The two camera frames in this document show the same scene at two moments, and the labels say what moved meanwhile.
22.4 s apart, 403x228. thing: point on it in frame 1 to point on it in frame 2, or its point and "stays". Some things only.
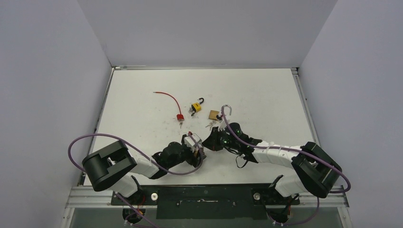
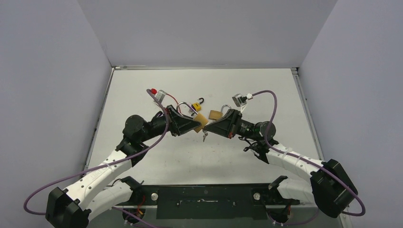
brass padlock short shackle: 213,113 stays
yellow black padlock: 196,107 stays
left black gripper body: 190,158 to 173,127
